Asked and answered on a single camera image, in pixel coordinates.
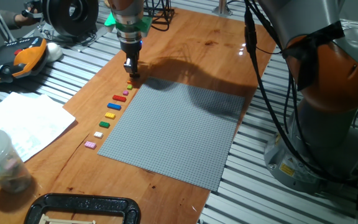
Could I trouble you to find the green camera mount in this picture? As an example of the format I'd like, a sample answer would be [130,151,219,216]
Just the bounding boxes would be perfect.
[104,14,153,38]

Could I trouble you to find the black filament spool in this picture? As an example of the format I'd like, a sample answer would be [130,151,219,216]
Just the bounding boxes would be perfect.
[41,0,99,37]

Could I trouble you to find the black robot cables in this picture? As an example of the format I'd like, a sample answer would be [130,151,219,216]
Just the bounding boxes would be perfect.
[243,0,358,184]

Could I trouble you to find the white printed paper sheets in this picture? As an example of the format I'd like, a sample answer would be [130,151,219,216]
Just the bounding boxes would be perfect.
[0,91,76,162]

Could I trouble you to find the grey Lego baseplate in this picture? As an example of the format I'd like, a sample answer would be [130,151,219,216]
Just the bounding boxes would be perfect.
[97,77,246,192]

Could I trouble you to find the metal post with base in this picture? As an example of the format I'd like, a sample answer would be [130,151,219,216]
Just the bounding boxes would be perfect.
[211,0,233,17]

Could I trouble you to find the person's hand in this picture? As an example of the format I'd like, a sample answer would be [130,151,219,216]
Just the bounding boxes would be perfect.
[14,9,40,27]

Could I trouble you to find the wooden board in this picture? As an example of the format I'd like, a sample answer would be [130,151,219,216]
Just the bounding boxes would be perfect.
[0,7,277,224]

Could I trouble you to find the black C-clamp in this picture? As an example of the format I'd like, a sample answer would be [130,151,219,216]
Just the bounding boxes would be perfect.
[23,192,142,224]

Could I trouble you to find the clear plastic cup with lid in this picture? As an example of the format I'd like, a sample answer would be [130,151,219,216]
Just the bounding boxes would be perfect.
[0,129,33,194]

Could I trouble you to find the white computer mouse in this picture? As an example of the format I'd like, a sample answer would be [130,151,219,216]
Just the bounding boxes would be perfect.
[46,42,64,63]

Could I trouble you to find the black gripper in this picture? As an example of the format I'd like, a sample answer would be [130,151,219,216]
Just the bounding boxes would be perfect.
[119,39,142,75]

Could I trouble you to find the black wire rack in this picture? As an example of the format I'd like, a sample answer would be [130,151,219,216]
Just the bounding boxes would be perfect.
[144,0,176,32]

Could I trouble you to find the orange and black teach pendant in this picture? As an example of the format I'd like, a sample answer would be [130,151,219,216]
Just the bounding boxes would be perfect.
[0,36,48,85]

